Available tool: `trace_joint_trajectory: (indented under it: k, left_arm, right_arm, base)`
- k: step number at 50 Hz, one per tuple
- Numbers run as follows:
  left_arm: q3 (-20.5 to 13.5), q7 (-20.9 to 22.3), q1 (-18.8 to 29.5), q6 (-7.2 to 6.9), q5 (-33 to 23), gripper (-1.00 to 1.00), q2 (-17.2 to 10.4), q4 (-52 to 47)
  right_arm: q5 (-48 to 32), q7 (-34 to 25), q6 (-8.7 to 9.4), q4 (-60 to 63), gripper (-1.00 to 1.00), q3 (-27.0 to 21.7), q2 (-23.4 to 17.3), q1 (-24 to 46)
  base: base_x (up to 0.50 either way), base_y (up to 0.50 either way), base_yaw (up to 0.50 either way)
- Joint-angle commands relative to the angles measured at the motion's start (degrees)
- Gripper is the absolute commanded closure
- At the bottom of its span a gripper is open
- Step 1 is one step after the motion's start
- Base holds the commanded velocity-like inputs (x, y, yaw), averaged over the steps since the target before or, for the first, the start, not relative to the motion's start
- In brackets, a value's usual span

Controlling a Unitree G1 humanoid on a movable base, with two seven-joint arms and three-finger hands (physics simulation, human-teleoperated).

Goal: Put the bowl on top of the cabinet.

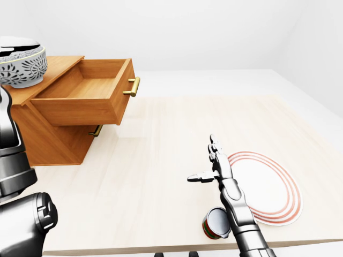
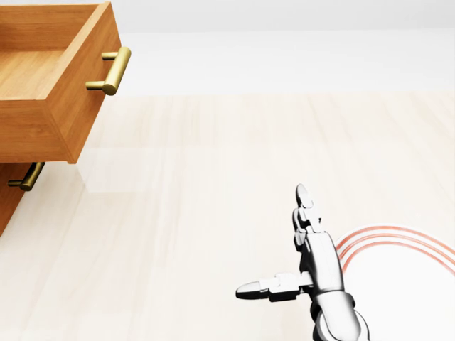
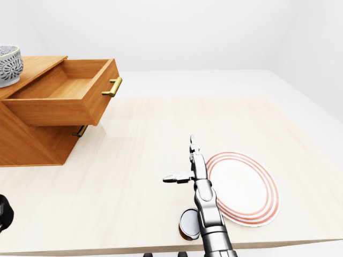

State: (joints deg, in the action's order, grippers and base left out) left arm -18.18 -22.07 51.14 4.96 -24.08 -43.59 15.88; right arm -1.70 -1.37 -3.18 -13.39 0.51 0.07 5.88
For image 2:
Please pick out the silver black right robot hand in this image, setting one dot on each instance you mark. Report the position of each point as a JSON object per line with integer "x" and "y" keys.
{"x": 324, "y": 263}

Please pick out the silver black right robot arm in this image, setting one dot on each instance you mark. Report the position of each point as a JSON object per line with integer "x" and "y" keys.
{"x": 337, "y": 319}

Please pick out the white plate with red rings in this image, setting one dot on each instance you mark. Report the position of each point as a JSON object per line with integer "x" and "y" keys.
{"x": 409, "y": 302}

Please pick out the closed wooden drawer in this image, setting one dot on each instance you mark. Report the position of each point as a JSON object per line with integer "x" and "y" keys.
{"x": 9, "y": 206}

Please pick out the open wooden drawer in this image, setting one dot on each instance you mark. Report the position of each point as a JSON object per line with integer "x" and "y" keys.
{"x": 32, "y": 120}

